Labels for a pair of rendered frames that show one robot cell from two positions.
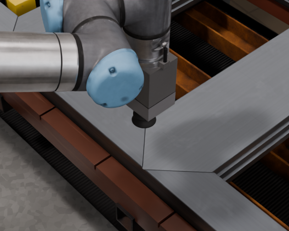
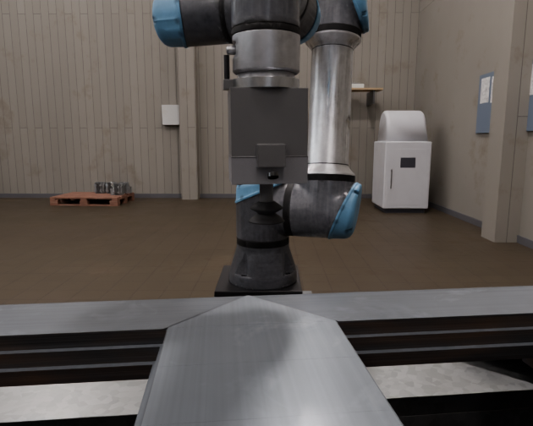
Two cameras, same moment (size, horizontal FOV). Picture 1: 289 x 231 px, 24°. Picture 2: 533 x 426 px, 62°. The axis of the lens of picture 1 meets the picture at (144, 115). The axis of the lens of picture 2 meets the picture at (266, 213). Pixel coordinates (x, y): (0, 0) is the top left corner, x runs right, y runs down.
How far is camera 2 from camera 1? 1.41 m
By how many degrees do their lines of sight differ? 107
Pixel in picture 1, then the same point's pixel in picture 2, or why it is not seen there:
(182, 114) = (313, 348)
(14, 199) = not seen: hidden behind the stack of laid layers
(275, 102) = not seen: outside the picture
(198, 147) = (224, 335)
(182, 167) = (211, 314)
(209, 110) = (293, 377)
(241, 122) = (213, 399)
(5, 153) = (461, 374)
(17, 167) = (429, 374)
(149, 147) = (277, 307)
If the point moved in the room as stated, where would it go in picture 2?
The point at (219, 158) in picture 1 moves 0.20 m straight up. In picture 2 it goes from (178, 341) to (171, 133)
